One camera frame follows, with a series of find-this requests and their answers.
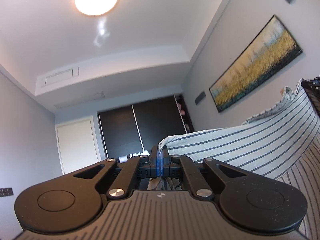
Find white room door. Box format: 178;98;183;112
56;119;101;175

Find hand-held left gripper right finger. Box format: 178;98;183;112
160;145;249;200

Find black sliding door wardrobe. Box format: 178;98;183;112
97;94;195;159

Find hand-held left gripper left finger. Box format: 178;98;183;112
72;145;160;200

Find framed yellow field painting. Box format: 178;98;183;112
209;15;303;113

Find ceiling air vent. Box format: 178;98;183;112
45;66;79;86

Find brown striped shirt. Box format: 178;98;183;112
147;79;320;238

